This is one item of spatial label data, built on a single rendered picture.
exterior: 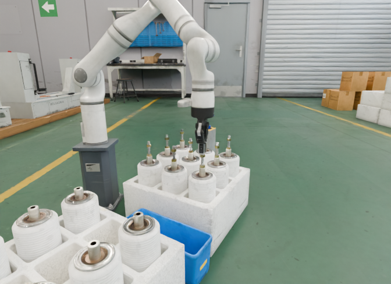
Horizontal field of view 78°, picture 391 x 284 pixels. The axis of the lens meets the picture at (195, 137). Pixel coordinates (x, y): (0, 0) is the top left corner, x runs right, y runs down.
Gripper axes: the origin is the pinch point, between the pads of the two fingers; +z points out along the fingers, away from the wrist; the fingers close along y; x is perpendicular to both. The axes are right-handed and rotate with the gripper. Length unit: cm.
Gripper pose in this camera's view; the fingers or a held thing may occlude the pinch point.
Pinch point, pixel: (202, 148)
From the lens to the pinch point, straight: 81.5
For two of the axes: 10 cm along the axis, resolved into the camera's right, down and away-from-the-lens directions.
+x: -9.8, -0.6, 2.0
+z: 0.0, 9.6, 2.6
